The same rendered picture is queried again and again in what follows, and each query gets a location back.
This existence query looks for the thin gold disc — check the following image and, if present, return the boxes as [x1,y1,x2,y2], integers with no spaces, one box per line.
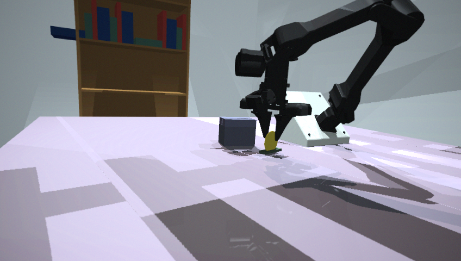
[264,131,278,151]

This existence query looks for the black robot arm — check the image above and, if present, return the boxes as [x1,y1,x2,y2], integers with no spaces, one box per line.
[235,0,425,133]

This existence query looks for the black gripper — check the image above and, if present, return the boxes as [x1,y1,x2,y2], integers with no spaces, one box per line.
[251,78,312,141]

